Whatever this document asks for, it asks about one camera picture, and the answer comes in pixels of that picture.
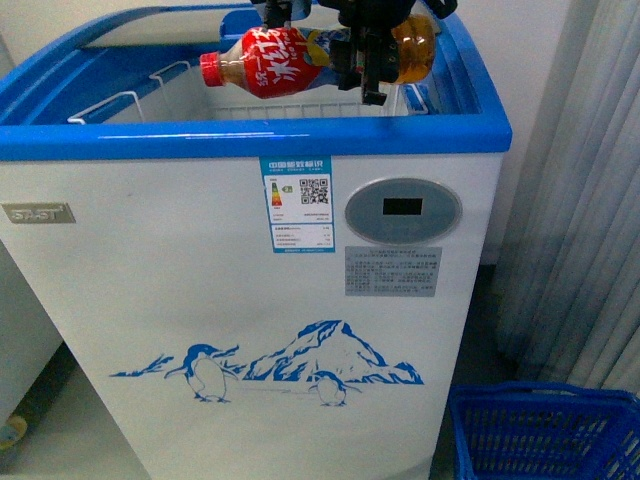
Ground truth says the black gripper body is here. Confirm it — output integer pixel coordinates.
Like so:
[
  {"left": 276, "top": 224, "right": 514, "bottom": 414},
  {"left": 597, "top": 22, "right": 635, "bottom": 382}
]
[{"left": 249, "top": 0, "right": 459, "bottom": 31}]

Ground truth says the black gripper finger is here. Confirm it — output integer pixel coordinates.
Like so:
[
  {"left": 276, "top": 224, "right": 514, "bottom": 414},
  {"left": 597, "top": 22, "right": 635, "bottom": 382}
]
[{"left": 329, "top": 26, "right": 398, "bottom": 105}]

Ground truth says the red label iced tea bottle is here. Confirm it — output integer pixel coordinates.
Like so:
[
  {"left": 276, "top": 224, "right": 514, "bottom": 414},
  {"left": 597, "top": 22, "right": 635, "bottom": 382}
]
[{"left": 199, "top": 14, "right": 437, "bottom": 99}]

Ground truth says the blue energy label sticker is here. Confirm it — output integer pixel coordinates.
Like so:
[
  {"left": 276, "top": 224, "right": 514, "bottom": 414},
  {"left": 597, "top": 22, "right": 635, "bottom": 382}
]
[{"left": 259, "top": 155, "right": 335, "bottom": 254}]

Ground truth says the grey oval control panel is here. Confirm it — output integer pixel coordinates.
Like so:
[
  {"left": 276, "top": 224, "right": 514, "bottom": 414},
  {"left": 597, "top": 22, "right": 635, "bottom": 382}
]
[{"left": 345, "top": 177, "right": 462, "bottom": 246}]

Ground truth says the grey instruction sticker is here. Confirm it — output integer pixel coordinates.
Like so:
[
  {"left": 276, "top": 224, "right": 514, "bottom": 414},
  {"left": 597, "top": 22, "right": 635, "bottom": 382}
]
[{"left": 344, "top": 246, "right": 442, "bottom": 298}]

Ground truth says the white chest freezer blue rim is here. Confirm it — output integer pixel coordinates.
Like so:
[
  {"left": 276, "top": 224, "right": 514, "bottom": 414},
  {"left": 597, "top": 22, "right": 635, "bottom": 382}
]
[{"left": 1, "top": 1, "right": 512, "bottom": 479}]

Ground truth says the grey window curtain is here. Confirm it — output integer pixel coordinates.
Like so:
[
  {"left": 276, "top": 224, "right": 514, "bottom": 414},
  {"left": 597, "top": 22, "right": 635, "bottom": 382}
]
[{"left": 494, "top": 1, "right": 639, "bottom": 393}]

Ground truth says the silver brand nameplate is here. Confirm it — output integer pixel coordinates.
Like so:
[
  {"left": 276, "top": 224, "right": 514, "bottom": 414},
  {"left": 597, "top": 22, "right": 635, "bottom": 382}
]
[{"left": 1, "top": 202, "right": 75, "bottom": 225}]

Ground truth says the blue plastic shopping basket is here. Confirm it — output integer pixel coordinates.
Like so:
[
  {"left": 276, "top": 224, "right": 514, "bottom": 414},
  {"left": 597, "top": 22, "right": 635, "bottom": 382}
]
[{"left": 449, "top": 382, "right": 639, "bottom": 479}]

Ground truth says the yellowish caster wheel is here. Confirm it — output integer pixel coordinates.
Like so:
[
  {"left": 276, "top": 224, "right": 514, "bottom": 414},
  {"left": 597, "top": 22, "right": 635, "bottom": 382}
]
[{"left": 0, "top": 415, "right": 28, "bottom": 451}]

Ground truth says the white wire freezer basket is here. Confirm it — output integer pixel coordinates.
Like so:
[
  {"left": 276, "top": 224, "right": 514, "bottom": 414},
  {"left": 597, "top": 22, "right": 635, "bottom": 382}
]
[{"left": 67, "top": 61, "right": 439, "bottom": 125}]

